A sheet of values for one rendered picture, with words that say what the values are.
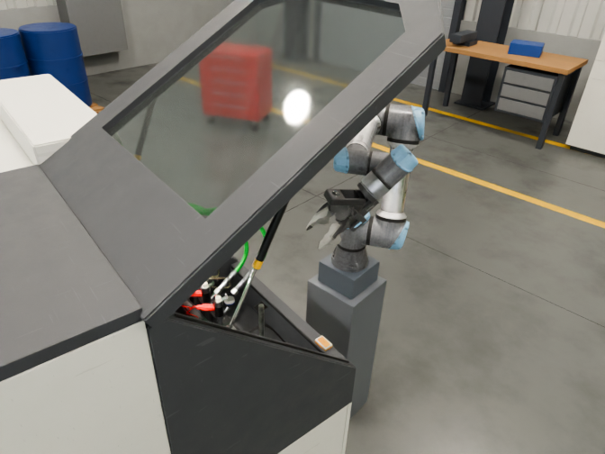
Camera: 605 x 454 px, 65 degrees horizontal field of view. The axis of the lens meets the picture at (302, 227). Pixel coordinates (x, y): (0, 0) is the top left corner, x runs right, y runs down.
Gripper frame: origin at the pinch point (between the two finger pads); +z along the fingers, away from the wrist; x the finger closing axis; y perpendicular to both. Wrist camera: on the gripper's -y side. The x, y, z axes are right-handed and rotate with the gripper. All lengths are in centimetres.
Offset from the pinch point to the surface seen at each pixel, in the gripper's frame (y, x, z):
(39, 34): 50, 475, 147
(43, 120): -53, 59, 35
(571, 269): 277, 27, -69
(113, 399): -49, -33, 35
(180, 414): -31, -34, 37
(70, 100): -44, 75, 32
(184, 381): -36, -32, 29
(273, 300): 23.1, 8.6, 31.9
